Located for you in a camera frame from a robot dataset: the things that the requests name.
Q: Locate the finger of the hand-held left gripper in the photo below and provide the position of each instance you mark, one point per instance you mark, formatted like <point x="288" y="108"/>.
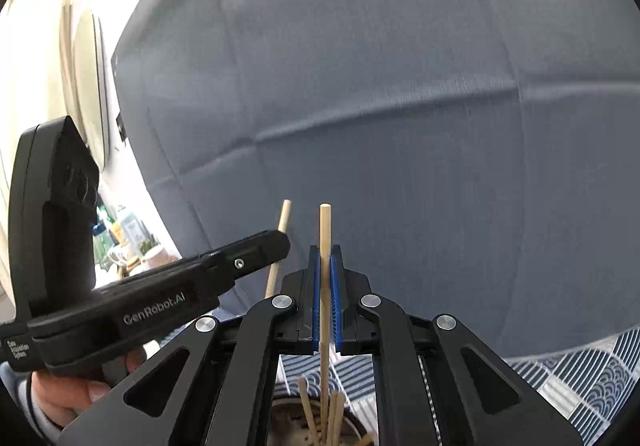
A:
<point x="250" y="253"/>

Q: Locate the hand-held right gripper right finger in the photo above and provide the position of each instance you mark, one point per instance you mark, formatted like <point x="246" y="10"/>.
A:
<point x="336" y="296"/>

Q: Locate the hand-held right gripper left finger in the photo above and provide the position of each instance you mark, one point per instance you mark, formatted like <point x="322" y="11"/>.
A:
<point x="316" y="296"/>

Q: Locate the single wooden chopstick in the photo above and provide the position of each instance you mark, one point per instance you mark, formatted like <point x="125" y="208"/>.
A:
<point x="325" y="236"/>
<point x="284" y="216"/>

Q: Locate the bunch of wooden chopsticks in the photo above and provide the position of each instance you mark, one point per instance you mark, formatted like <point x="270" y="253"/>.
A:
<point x="306" y="406"/>

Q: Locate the black cylindrical utensil holder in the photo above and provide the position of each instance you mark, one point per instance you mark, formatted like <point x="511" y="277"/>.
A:
<point x="290" y="426"/>

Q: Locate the person's left hand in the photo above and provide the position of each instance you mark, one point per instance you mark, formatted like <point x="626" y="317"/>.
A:
<point x="75" y="396"/>

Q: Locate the green bottle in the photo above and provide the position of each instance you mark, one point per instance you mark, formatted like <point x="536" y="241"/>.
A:
<point x="104" y="231"/>

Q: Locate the white pump bottle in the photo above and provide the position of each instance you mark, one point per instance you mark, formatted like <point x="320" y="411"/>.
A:
<point x="131" y="228"/>

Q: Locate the small potted plant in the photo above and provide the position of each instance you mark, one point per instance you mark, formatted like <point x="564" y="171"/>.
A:
<point x="155" y="253"/>

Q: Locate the grey backdrop cloth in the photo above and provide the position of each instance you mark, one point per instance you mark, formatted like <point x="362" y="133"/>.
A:
<point x="400" y="101"/>

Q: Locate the blue white patterned tablecloth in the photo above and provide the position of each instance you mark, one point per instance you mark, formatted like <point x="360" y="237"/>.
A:
<point x="600" y="376"/>

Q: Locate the black wall socket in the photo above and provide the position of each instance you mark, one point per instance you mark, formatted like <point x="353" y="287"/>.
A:
<point x="120" y="126"/>

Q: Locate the oval wall mirror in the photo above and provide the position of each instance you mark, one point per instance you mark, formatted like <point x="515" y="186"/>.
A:
<point x="90" y="91"/>

